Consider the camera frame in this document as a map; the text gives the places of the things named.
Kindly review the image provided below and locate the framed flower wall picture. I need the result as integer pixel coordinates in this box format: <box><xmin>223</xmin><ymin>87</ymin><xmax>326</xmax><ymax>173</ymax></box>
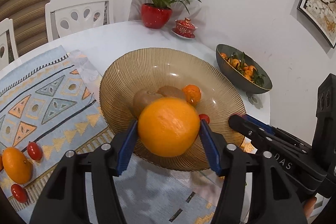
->
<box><xmin>297</xmin><ymin>0</ymin><xmax>336</xmax><ymax>49</ymax></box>

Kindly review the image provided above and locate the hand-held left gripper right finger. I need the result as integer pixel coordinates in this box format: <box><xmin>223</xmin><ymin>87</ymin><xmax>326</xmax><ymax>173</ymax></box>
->
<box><xmin>200</xmin><ymin>120</ymin><xmax>308</xmax><ymax>224</ymax></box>

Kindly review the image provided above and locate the dark green bowl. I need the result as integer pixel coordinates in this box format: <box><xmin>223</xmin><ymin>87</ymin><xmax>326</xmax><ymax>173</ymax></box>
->
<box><xmin>216</xmin><ymin>44</ymin><xmax>273</xmax><ymax>94</ymax></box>

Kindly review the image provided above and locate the pile of leafy mandarins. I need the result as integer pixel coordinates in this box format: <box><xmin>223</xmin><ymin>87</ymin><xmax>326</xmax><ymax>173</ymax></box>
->
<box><xmin>220</xmin><ymin>52</ymin><xmax>266</xmax><ymax>86</ymax></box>

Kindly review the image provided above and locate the person's right hand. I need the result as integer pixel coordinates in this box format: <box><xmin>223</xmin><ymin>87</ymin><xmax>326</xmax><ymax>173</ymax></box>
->
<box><xmin>304</xmin><ymin>196</ymin><xmax>318</xmax><ymax>217</ymax></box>

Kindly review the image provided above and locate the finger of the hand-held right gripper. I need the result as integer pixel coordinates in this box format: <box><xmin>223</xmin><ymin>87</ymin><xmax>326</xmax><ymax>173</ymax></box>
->
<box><xmin>244</xmin><ymin>114</ymin><xmax>313</xmax><ymax>154</ymax></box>
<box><xmin>228</xmin><ymin>114</ymin><xmax>311</xmax><ymax>162</ymax></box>

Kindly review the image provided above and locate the blue patterned woven mat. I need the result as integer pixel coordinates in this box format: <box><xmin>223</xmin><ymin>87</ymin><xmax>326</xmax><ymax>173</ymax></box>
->
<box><xmin>0</xmin><ymin>45</ymin><xmax>229</xmax><ymax>224</ymax></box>

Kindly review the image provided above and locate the white dining chair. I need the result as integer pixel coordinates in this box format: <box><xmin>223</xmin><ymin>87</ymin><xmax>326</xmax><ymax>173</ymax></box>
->
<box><xmin>45</xmin><ymin>0</ymin><xmax>114</xmax><ymax>42</ymax></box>
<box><xmin>0</xmin><ymin>18</ymin><xmax>19</xmax><ymax>64</ymax></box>

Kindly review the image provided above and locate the large orange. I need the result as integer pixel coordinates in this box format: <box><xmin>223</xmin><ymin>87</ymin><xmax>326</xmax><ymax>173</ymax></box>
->
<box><xmin>138</xmin><ymin>97</ymin><xmax>201</xmax><ymax>157</ymax></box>

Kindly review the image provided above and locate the amber ribbed glass bowl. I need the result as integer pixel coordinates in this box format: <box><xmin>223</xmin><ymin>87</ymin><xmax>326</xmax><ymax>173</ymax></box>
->
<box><xmin>99</xmin><ymin>48</ymin><xmax>247</xmax><ymax>171</ymax></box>

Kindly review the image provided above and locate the small orange mandarin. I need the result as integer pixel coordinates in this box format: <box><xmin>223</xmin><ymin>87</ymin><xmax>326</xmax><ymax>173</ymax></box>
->
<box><xmin>182</xmin><ymin>84</ymin><xmax>202</xmax><ymax>106</ymax></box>
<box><xmin>2</xmin><ymin>147</ymin><xmax>33</xmax><ymax>185</ymax></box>

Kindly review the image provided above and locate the red lidded teacup with saucer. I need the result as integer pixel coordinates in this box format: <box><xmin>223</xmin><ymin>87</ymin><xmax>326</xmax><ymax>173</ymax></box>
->
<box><xmin>172</xmin><ymin>18</ymin><xmax>198</xmax><ymax>39</ymax></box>

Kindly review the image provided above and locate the brown kiwi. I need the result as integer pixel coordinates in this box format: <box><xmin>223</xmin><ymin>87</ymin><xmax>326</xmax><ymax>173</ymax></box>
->
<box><xmin>157</xmin><ymin>85</ymin><xmax>187</xmax><ymax>101</ymax></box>
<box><xmin>133</xmin><ymin>90</ymin><xmax>163</xmax><ymax>119</ymax></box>

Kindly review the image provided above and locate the grey flower-shaped coaster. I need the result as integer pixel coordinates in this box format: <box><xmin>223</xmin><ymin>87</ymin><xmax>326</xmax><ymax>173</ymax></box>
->
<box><xmin>246</xmin><ymin>91</ymin><xmax>263</xmax><ymax>109</ymax></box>

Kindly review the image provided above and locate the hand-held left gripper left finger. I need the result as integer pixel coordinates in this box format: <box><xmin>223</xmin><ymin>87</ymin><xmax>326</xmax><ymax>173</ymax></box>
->
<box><xmin>30</xmin><ymin>120</ymin><xmax>139</xmax><ymax>224</ymax></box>

